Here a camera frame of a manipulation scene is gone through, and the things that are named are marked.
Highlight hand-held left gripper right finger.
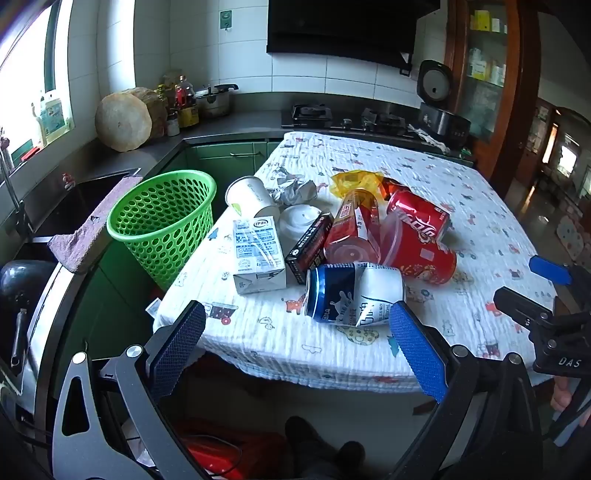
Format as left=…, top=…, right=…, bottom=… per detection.
left=388, top=301, right=543, bottom=480

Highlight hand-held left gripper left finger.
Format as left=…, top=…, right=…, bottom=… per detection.
left=52, top=300, right=208, bottom=480

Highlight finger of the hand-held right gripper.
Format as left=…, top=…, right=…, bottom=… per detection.
left=492, top=286, right=557, bottom=333
left=529, top=255, right=591, bottom=296

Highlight crushed blue white can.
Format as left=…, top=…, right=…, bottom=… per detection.
left=305, top=262, right=407, bottom=328

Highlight white milk carton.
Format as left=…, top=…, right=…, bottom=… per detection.
left=231, top=217, right=288, bottom=295

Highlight green perforated plastic basket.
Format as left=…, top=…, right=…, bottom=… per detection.
left=106, top=170, right=218, bottom=291

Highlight white paper cup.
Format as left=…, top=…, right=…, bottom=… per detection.
left=225, top=176, right=281, bottom=222

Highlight person's right hand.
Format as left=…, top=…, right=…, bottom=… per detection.
left=551, top=376, right=577, bottom=412

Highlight red plastic cup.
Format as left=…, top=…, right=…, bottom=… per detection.
left=397, top=240, right=458, bottom=284

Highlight red box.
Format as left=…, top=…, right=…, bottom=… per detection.
left=175, top=418, right=296, bottom=480

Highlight clear plastic lid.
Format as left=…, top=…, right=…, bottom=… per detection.
left=376, top=215, right=414, bottom=268

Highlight red cola can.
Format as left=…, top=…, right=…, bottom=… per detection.
left=385, top=189, right=452, bottom=243

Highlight person's dark shoe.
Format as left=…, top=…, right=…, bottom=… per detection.
left=285, top=415, right=365, bottom=480

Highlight black rectangular carton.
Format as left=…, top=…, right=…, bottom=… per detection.
left=285, top=212, right=334, bottom=281

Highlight purple dish towel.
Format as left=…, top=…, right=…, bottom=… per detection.
left=47, top=168, right=144, bottom=274

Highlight white plastic cup lid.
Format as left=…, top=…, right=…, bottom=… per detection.
left=279, top=204, right=322, bottom=241

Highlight dark kitchen sink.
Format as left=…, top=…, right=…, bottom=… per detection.
left=23, top=168, right=139, bottom=241

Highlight wooden glass-door cabinet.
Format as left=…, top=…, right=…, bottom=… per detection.
left=445, top=0, right=541, bottom=195

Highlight yellow plastic bag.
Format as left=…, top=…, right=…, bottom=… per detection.
left=330, top=170, right=385, bottom=204

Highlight black rice cooker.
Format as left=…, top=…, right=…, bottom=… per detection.
left=417, top=60, right=472, bottom=148

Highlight crumpled silver foil wrapper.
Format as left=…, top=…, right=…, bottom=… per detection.
left=272, top=168, right=318, bottom=206

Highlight green kitchen cabinets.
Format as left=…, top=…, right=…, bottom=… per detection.
left=55, top=138, right=282, bottom=398

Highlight white printed tablecloth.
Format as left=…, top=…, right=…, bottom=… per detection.
left=152, top=131, right=557, bottom=393

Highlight metal faucet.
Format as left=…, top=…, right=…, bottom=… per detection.
left=0, top=138, right=28, bottom=232

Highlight round wooden chopping board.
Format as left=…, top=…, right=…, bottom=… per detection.
left=95, top=92, right=153, bottom=153

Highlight thick bark-edged chopping block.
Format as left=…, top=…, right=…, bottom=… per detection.
left=127, top=87, right=168, bottom=139

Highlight steel pressure cooker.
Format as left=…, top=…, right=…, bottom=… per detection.
left=194, top=83, right=239, bottom=118

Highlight black gas stove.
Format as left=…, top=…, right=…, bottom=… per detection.
left=281, top=104, right=416, bottom=137

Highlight detergent bottle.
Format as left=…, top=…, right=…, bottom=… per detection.
left=39, top=92, right=70, bottom=139

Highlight black range hood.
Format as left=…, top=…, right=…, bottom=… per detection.
left=267, top=0, right=441, bottom=75

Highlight window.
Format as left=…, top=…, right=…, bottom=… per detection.
left=0, top=0, right=75, bottom=167

